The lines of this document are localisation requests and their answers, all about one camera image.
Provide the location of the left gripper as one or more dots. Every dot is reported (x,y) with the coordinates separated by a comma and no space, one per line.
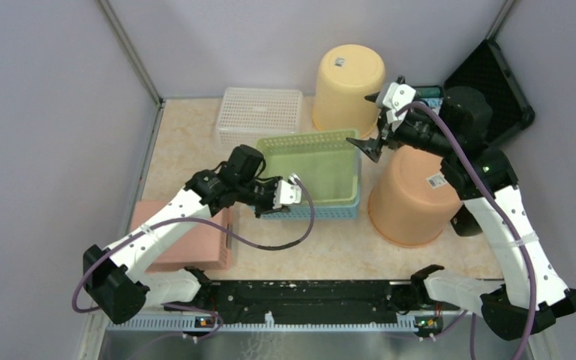
(269,207)

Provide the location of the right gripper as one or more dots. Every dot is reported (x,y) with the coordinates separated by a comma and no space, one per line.
(372,147)

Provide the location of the yellow capybara bucket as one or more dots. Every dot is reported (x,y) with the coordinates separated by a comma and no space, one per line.
(346,74)

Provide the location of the green plastic basket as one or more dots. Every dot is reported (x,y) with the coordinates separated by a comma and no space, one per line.
(325,162)

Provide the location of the pink plastic basket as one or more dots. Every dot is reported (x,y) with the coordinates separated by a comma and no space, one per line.
(203,247)

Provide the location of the white mesh plastic basket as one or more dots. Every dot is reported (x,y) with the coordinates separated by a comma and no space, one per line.
(249,114)

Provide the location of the blue basket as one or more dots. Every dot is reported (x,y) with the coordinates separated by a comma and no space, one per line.
(321,212)

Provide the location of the orange capybara bucket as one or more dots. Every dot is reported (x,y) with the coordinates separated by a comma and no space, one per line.
(412,202)

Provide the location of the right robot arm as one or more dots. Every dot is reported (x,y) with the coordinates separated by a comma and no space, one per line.
(532,296)

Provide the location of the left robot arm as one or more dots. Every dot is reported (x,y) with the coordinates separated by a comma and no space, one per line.
(168,223)

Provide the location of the black open tool case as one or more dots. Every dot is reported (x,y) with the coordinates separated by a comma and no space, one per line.
(486,70)

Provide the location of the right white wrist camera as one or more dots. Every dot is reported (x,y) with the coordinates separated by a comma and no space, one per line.
(391,100)

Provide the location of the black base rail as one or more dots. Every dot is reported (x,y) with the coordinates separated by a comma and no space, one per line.
(290,302)

